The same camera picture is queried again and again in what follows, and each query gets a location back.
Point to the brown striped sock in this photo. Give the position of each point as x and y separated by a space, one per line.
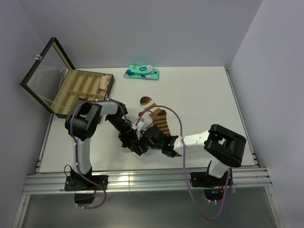
158 115

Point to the aluminium mounting rail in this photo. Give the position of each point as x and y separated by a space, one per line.
146 180

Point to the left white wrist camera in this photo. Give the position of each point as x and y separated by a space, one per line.
138 122

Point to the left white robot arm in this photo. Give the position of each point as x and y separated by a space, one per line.
81 124

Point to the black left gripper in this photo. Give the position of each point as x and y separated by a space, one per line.
126 136

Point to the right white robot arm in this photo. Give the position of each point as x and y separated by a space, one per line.
226 146

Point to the black white striped sock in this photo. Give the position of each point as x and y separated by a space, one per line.
126 150

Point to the beige rolled sock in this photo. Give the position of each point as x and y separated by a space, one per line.
104 82

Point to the black compartment box with lid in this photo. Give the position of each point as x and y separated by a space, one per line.
56 84

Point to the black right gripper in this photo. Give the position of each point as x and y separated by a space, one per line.
144 132

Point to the mint green folded socks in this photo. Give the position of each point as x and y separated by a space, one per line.
142 72

